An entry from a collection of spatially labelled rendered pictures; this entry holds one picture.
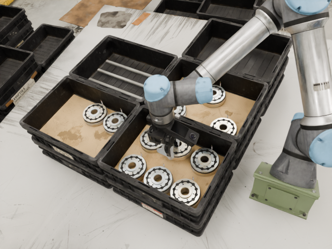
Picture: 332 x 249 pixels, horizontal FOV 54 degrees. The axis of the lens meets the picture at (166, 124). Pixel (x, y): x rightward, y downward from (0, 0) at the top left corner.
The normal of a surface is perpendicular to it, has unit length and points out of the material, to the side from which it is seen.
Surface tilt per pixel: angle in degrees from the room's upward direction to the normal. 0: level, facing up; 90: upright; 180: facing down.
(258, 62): 0
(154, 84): 0
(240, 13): 0
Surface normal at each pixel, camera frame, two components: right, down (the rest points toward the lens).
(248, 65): -0.11, -0.61
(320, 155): -0.01, 0.30
